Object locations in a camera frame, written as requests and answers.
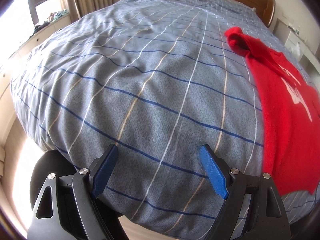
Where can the blue plaid duvet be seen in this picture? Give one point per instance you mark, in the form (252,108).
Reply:
(158,79)

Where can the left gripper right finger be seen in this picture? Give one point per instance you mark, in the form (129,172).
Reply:
(266,216)

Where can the red knit sweater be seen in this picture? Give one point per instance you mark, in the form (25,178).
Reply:
(290,113)

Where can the window sill clutter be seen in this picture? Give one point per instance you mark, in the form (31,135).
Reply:
(52,17)

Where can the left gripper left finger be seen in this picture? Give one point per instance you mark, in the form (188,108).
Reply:
(75,199)

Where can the white bedside desk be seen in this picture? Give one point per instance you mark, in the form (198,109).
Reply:
(295,45)

